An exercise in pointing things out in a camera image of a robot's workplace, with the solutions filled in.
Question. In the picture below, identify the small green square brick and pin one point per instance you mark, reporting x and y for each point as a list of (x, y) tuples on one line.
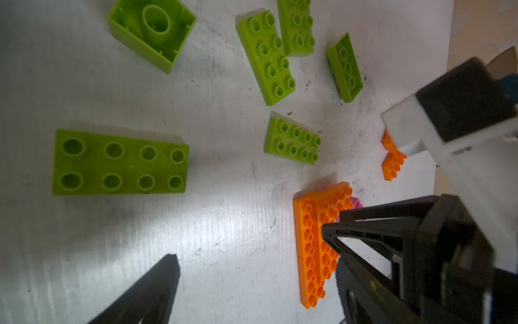
[(156, 30)]

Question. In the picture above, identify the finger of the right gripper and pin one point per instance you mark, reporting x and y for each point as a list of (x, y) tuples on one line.
[(372, 212), (394, 239)]

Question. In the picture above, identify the green brick tilted centre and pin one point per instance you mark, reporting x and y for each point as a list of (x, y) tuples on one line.
[(264, 49)]

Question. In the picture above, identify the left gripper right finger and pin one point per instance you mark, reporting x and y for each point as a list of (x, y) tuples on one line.
[(365, 300)]

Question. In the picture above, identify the green brick upside down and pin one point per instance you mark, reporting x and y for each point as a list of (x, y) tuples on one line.
[(344, 68)]

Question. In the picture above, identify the green brick lower centre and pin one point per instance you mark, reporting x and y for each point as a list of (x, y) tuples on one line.
[(291, 141)]

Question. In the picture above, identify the green brick upper centre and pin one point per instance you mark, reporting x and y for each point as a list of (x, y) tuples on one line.
[(296, 24)]

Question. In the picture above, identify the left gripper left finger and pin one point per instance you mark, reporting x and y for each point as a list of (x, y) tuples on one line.
[(150, 299)]

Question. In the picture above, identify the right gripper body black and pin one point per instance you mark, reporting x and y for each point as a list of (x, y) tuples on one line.
[(449, 265)]

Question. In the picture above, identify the green brick lower left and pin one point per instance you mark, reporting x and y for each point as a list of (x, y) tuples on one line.
[(87, 163)]

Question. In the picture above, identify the pink small square brick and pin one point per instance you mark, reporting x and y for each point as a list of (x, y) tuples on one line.
[(356, 203)]

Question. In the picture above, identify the orange brick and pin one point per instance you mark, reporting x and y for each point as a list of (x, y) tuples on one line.
[(332, 201), (325, 257), (311, 290), (306, 223), (388, 143), (392, 165)]

